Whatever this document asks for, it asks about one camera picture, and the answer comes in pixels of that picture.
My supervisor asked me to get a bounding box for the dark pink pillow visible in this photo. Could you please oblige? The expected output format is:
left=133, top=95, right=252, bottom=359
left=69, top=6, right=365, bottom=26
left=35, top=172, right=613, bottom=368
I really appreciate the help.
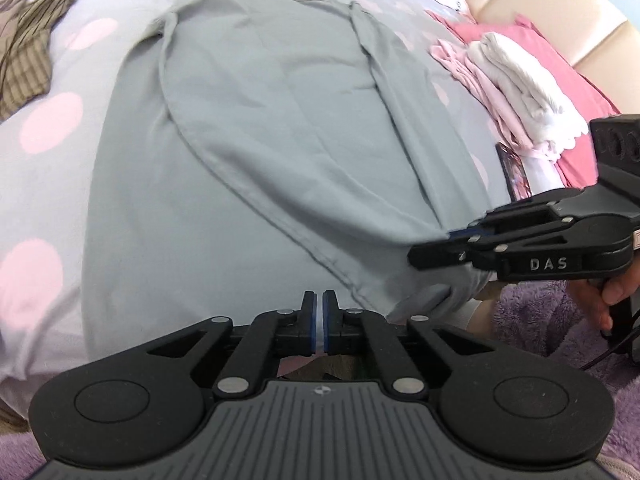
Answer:
left=452, top=14, right=621, bottom=188

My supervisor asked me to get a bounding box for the folded pink garment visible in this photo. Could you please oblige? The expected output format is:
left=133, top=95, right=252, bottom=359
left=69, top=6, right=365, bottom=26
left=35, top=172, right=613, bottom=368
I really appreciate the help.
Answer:
left=430, top=39, right=541, bottom=156

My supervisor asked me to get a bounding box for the purple fuzzy robe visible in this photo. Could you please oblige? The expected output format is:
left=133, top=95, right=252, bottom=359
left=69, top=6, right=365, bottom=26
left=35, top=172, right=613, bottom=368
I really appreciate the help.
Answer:
left=0, top=280, right=640, bottom=480

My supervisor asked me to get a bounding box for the grey garment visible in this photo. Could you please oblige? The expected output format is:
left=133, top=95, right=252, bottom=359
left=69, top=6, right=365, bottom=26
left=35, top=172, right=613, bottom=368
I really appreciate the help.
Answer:
left=82, top=0, right=496, bottom=376

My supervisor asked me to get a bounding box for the black cable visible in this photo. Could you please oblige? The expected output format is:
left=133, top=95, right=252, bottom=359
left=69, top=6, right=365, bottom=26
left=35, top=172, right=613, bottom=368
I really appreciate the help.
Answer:
left=580, top=305, right=640, bottom=371

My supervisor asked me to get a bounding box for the folded white towel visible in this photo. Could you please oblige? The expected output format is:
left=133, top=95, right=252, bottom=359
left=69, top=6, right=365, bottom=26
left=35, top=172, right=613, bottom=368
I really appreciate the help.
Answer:
left=465, top=32, right=591, bottom=161

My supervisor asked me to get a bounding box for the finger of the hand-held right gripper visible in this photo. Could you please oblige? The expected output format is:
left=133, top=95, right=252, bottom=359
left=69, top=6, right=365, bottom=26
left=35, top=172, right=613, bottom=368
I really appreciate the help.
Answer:
left=407, top=232, right=508, bottom=272
left=447, top=187, right=588, bottom=241

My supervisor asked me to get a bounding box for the cream padded headboard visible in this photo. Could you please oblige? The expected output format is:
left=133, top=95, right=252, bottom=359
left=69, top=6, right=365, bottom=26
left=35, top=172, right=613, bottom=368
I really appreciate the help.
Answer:
left=432, top=0, right=640, bottom=116

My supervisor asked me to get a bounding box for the polka-dot bed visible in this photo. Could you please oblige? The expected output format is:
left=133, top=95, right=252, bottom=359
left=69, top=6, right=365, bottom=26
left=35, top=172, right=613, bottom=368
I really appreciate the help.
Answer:
left=0, top=0, right=526, bottom=411

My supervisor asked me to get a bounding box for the black smartphone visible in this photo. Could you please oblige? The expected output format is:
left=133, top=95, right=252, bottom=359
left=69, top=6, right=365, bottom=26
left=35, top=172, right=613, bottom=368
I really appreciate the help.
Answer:
left=495, top=142, right=532, bottom=201

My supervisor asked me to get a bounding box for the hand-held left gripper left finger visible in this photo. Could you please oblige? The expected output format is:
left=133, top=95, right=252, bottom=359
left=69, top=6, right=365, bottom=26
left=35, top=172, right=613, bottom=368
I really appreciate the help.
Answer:
left=150, top=290, right=319, bottom=396

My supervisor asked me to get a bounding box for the person's right hand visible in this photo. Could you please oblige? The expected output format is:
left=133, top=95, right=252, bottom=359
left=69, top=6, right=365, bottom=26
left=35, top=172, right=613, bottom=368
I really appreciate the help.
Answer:
left=567, top=262, right=640, bottom=335

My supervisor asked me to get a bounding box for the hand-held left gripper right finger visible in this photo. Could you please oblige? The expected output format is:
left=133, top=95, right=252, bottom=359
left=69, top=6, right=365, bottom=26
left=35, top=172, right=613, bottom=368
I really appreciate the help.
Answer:
left=322, top=289, right=493, bottom=396

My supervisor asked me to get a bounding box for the brown striped garment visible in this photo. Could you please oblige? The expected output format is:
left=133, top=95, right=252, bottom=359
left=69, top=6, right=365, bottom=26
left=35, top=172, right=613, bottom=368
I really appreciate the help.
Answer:
left=0, top=0, right=78, bottom=121

